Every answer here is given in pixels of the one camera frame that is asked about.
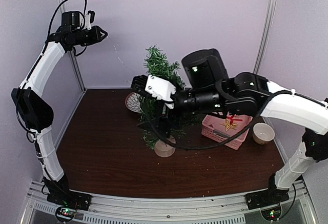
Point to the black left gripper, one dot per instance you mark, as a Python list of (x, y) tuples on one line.
[(97, 37)]

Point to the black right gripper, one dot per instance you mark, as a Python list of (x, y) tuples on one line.
[(155, 125)]

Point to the small green christmas tree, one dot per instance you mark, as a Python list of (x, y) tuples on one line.
[(157, 64)]

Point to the gold star ornament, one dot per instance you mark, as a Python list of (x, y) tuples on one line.
[(229, 125)]

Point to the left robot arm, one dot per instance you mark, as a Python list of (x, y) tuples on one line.
[(33, 113)]

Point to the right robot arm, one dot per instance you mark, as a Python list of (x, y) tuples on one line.
[(214, 93)]

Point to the floral patterned ceramic plate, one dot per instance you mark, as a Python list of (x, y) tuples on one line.
[(132, 102)]

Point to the pink perforated plastic basket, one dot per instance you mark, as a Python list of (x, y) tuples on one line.
[(212, 128)]

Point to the red ribbon ornament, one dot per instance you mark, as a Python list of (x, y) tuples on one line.
[(234, 118)]

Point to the white ceramic bowl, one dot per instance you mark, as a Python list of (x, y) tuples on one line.
[(263, 133)]

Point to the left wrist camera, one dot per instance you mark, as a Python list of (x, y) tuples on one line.
[(87, 20)]

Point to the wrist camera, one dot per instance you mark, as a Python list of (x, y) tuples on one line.
[(154, 87), (87, 20)]

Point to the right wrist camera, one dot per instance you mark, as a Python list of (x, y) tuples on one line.
[(154, 87)]

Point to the aluminium front rail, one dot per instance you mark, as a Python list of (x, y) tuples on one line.
[(231, 208)]

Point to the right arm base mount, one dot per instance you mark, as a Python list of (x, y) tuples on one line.
[(268, 197)]

